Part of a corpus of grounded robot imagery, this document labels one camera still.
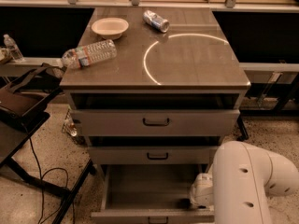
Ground grey drawer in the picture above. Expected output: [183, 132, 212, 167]
[92, 164, 214, 224]
[71, 109, 240, 137]
[88, 146, 217, 164]

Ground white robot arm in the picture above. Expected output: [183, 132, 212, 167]
[190, 141, 299, 224]

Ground grey drawer cabinet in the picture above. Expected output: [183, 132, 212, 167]
[59, 6, 251, 189]

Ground white paper bowl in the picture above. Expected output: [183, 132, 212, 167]
[92, 18, 129, 40]

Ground crushed soda can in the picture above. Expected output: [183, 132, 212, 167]
[143, 10, 170, 33]

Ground clear plastic water bottle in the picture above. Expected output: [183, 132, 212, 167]
[57, 39, 117, 69]

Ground black side table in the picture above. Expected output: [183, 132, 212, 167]
[0, 112, 94, 224]

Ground small upright water bottle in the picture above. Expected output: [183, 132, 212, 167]
[4, 35, 24, 63]

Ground dark bag with straps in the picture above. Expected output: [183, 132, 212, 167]
[0, 63, 62, 132]

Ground black power cable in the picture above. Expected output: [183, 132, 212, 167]
[21, 123, 76, 224]

